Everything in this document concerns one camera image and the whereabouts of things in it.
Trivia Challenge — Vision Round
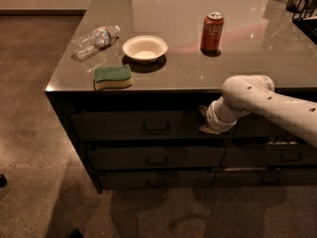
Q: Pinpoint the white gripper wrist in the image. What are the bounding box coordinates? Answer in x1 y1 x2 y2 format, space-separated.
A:
198 97 249 135

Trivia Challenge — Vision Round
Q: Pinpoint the dark drawer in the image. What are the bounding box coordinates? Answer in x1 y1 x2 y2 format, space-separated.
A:
233 114 298 138
221 144 317 168
70 110 234 142
99 171 215 190
88 146 225 170
213 169 317 187

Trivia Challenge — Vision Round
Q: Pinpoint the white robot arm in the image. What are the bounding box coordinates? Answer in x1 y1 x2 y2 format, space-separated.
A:
198 75 317 147

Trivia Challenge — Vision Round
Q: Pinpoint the dark drawer cabinet counter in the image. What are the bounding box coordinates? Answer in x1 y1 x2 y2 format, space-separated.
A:
46 0 317 190

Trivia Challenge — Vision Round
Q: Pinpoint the red cola can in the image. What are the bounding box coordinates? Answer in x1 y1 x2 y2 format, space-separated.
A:
200 12 224 56

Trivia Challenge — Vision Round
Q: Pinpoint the white paper bowl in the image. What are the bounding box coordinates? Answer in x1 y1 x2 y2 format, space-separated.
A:
123 36 167 64

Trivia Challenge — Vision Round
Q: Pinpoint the green yellow sponge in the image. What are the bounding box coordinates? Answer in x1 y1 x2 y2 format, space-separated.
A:
94 64 133 90

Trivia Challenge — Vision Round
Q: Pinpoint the clear plastic water bottle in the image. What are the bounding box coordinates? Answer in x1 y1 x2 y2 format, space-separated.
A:
71 25 121 61

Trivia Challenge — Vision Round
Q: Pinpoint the black object on floor bottom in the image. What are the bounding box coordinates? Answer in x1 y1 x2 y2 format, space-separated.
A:
67 229 83 238

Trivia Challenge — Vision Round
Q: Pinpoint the black object on floor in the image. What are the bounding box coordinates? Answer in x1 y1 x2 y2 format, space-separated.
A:
67 229 83 238
0 174 7 187

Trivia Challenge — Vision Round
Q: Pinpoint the black object on floor left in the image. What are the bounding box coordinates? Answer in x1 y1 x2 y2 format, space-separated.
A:
0 174 7 187

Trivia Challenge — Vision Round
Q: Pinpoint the black wire rack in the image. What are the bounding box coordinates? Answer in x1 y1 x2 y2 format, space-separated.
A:
286 0 317 45

